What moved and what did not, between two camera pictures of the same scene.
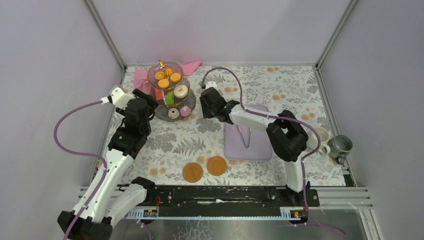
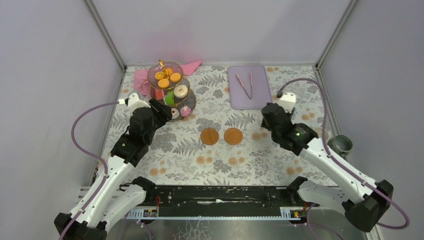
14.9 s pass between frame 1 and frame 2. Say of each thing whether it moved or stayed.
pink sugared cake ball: stayed
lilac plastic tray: moved
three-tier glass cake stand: stayed
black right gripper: moved
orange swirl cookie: stayed
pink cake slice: stayed
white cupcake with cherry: stayed
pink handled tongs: moved
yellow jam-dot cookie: stayed
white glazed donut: stayed
